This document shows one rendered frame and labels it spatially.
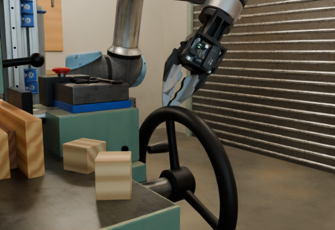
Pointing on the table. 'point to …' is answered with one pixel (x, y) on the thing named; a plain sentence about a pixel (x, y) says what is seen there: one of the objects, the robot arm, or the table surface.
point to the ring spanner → (107, 80)
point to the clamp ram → (26, 102)
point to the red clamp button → (61, 69)
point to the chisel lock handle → (37, 60)
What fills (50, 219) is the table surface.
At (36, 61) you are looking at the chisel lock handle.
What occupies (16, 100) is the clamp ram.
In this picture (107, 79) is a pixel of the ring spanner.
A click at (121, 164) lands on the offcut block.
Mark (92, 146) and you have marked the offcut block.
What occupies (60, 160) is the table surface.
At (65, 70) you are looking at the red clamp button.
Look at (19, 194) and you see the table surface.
